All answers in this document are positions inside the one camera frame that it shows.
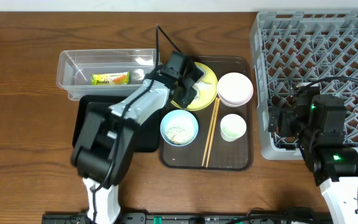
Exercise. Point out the pink bowl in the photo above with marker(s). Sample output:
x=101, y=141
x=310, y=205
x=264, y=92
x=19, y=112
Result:
x=235, y=89

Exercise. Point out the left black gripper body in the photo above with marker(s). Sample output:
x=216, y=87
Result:
x=189, y=86

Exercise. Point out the wooden chopstick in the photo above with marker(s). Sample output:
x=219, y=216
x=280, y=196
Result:
x=209, y=131
x=212, y=136

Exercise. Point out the left wooden chopstick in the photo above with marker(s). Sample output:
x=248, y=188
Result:
x=209, y=131

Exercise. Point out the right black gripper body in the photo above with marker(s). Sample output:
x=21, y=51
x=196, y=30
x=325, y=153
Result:
x=289, y=120

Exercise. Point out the brown plastic serving tray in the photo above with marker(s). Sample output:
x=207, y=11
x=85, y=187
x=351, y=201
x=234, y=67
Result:
x=235, y=156

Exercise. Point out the white tissue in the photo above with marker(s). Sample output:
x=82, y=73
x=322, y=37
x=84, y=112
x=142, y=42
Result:
x=201, y=88

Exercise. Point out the black tray bin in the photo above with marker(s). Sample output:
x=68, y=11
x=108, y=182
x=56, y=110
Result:
x=149, y=131

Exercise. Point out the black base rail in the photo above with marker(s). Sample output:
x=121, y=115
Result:
x=141, y=218

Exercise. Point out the rice food scraps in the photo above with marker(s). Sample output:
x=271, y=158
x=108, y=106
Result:
x=179, y=132

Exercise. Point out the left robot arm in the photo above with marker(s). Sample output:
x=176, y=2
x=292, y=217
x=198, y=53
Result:
x=107, y=139

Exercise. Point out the clear plastic bin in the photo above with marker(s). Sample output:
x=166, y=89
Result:
x=77, y=67

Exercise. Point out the yellow green snack wrapper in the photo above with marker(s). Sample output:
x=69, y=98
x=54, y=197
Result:
x=121, y=78

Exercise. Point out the grey dishwasher rack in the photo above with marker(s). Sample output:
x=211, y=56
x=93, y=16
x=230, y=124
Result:
x=295, y=47

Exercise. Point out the yellow plate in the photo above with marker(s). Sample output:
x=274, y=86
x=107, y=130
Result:
x=208, y=77

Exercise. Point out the pale green cup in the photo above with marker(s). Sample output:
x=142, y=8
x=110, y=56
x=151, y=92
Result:
x=232, y=127

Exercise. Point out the light blue bowl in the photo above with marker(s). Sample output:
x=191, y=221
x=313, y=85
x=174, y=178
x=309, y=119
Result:
x=181, y=115

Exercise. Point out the right wooden chopstick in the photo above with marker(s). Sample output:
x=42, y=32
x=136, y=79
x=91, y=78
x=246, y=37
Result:
x=212, y=136

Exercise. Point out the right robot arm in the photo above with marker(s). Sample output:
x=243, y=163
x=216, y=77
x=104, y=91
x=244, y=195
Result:
x=317, y=122

